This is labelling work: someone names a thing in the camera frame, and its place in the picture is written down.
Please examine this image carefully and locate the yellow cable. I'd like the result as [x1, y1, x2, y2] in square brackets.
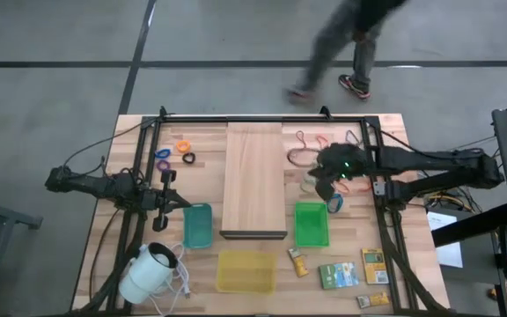
[427, 193, 471, 213]

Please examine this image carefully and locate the black aluminium table frame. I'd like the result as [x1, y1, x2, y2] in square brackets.
[75, 105, 449, 316]

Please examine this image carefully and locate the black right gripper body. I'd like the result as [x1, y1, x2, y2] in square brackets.
[308, 163, 348, 202]

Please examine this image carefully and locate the blue rubber band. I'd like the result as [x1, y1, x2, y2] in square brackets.
[326, 193, 345, 215]

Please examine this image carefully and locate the white lamp cable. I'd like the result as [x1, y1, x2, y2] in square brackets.
[147, 241, 192, 316]

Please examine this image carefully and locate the yellow plastic tray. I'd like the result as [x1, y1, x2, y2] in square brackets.
[215, 249, 278, 295]

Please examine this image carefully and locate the white spot lamp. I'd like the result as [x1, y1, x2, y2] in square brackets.
[118, 241, 180, 305]

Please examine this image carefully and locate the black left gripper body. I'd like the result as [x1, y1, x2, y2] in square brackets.
[141, 169, 179, 233]

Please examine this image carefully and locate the teal plastic tray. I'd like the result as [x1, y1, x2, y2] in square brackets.
[181, 203, 214, 250]

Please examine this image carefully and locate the wooden riser with black frame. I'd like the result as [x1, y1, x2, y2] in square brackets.
[219, 122, 289, 241]

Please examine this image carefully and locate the grey rubber band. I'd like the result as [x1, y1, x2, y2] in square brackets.
[344, 129, 363, 147]

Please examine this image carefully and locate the white paper sheet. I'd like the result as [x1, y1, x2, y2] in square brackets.
[427, 210, 464, 269]

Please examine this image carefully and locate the green crayon box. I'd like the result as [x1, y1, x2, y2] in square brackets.
[318, 262, 361, 291]

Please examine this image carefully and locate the person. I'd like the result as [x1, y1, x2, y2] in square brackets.
[283, 0, 409, 106]

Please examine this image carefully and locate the orange rubber band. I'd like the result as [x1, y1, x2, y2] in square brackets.
[334, 179, 373, 195]

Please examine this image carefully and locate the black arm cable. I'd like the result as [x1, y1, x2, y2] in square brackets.
[62, 122, 147, 169]

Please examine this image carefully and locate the small yellow box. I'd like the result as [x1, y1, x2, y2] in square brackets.
[356, 290, 390, 310]

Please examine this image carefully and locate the narrow yellow crayon box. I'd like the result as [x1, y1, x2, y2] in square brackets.
[287, 247, 310, 278]

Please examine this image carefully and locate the green plastic tray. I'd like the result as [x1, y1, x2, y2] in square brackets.
[294, 201, 330, 248]

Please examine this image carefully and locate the large yellow crayon box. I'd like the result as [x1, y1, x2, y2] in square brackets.
[361, 247, 390, 285]

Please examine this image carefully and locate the black desk beam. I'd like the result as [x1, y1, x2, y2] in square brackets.
[431, 202, 507, 248]

